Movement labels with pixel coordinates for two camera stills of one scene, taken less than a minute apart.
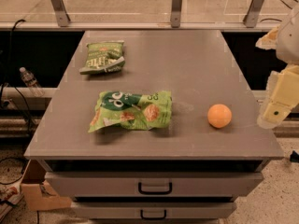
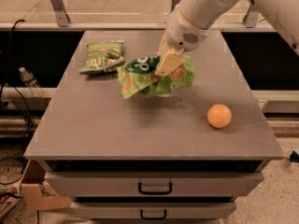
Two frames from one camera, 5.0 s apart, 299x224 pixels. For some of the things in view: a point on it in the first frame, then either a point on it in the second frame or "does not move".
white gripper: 289,42 to 182,35
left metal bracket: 58,4 does not move
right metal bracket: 256,6 does not move
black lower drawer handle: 152,218 does not move
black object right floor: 294,157 does not move
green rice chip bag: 119,109 to 137,77
